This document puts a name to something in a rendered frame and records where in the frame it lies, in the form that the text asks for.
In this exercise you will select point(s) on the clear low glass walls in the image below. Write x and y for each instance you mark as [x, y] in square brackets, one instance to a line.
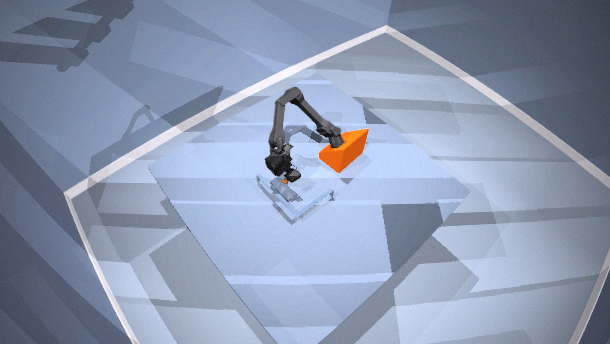
[296, 220]

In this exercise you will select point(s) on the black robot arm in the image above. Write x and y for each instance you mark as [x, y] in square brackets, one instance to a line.
[277, 136]

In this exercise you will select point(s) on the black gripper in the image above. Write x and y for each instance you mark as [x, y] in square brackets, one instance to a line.
[292, 174]

